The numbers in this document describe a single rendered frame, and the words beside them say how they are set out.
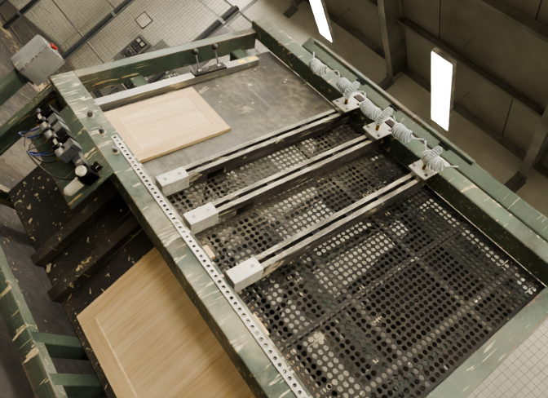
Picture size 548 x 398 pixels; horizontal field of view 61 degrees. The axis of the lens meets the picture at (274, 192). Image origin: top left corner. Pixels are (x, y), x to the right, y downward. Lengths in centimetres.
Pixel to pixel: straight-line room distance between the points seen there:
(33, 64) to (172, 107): 63
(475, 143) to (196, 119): 556
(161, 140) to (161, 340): 88
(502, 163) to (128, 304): 602
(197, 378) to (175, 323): 23
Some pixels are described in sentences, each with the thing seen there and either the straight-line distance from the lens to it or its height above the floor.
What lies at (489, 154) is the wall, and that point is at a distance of 732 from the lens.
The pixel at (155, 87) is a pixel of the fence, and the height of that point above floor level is 116.
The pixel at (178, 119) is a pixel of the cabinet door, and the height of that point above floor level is 114.
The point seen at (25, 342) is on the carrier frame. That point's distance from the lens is 210.
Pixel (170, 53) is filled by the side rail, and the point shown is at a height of 134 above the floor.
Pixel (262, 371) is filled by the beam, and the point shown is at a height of 83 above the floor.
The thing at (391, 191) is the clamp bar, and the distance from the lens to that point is 215.
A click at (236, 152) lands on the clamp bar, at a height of 124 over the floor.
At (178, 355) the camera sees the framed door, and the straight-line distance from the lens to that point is 195.
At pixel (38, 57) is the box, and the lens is 240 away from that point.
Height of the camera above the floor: 120
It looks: 1 degrees up
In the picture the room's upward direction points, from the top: 48 degrees clockwise
